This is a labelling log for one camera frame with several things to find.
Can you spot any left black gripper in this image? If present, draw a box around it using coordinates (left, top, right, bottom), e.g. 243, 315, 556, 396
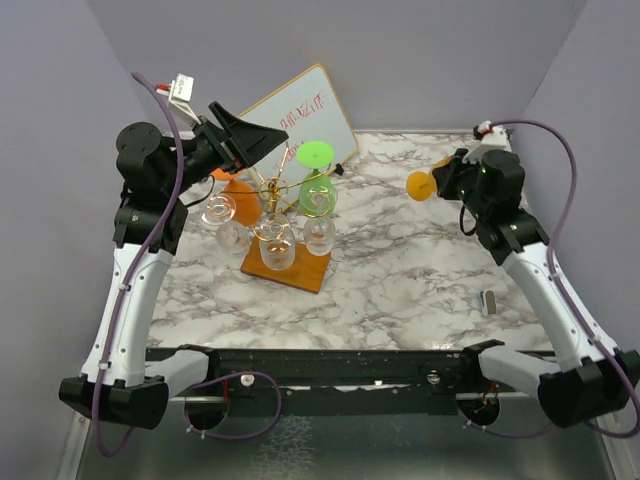
163, 100, 288, 198

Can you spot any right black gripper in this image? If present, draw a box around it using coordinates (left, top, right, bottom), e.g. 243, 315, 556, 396
435, 147, 489, 218

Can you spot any yellow plastic wine glass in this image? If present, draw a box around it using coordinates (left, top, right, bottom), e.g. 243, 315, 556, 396
406, 156, 452, 202

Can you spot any orange plastic wine glass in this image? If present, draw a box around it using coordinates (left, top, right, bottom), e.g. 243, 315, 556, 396
211, 169, 262, 226

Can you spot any green plastic wine glass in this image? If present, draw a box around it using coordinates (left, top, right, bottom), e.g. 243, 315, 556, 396
296, 141, 338, 216

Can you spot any clear ribbed goblet glass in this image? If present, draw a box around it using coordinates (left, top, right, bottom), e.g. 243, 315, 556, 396
255, 213, 296, 271

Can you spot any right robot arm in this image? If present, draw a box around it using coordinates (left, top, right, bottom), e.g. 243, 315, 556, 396
430, 149, 639, 428

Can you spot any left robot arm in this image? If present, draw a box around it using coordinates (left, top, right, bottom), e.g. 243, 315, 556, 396
59, 102, 289, 430

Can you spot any clear glass hanging on rack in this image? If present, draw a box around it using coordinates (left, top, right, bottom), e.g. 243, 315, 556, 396
303, 193, 336, 257

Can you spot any small grey block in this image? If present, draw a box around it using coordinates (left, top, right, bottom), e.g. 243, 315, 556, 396
479, 290, 498, 316

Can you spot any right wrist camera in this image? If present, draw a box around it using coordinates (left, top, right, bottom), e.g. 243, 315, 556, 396
463, 121, 511, 164

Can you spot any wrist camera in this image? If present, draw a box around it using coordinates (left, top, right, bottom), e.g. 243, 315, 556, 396
155, 73, 200, 128
463, 121, 511, 164

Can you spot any white board yellow frame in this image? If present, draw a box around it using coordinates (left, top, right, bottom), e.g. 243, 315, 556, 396
240, 64, 358, 183

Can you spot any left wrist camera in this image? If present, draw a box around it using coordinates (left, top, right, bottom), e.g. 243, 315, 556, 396
155, 73, 200, 128

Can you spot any gold wire glass rack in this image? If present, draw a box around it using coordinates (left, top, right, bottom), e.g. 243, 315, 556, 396
202, 144, 336, 296

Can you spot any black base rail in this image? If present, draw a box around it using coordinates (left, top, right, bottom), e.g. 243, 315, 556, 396
144, 342, 501, 416

